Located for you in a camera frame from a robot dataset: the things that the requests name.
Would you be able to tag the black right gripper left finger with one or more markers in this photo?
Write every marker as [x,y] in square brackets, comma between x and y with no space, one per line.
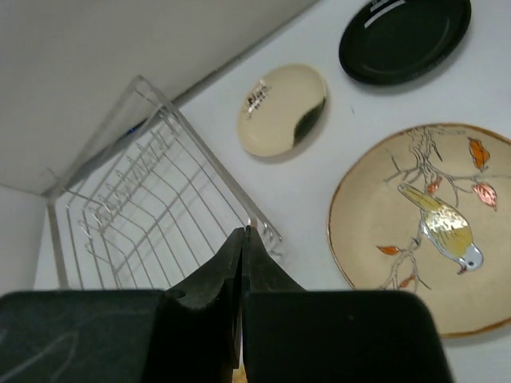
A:
[205,314]

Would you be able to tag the beige bird painted plate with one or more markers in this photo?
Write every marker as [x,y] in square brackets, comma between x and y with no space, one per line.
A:
[426,210]

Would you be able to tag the metal wire dish rack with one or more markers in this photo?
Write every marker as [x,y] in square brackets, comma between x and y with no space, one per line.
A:
[145,202]

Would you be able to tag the black round plate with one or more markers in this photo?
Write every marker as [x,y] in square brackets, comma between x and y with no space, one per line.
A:
[393,42]

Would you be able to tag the cream oval dish green patch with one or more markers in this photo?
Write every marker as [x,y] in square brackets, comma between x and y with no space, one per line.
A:
[281,109]

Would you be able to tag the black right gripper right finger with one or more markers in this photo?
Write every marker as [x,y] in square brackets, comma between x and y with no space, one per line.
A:
[260,273]

